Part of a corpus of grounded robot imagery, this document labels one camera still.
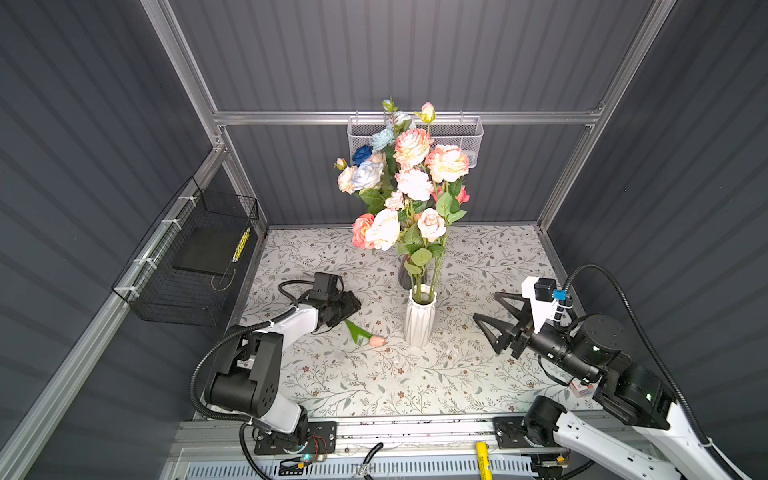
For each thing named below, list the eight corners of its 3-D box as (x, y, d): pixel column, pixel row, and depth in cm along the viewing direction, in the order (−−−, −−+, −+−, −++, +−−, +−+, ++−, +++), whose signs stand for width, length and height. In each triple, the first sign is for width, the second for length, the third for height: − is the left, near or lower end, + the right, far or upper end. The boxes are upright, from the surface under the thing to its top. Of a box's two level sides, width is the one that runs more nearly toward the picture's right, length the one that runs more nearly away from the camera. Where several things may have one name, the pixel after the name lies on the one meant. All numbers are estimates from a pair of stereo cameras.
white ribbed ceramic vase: (405, 348, 90) (409, 310, 72) (405, 325, 95) (408, 284, 77) (428, 348, 90) (438, 310, 72) (426, 325, 95) (435, 284, 77)
